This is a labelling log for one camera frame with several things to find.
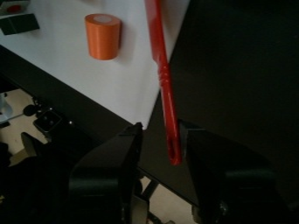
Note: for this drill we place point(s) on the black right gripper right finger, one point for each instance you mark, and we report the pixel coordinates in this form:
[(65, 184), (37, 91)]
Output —
[(234, 186)]

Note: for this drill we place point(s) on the patterned block with red circle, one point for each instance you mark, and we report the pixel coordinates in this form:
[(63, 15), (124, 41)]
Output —
[(13, 7)]

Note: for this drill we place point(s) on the patterned block with green circle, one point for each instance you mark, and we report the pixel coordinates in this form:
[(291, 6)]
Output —
[(19, 24)]

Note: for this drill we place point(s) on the orange toy carrot piece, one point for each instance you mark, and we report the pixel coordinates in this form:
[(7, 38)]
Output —
[(103, 38)]

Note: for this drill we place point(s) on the small black equipment box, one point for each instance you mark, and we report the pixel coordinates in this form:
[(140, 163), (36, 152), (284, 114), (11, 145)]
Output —
[(47, 121)]

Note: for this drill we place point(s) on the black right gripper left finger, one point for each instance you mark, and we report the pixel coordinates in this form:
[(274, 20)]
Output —
[(104, 180)]

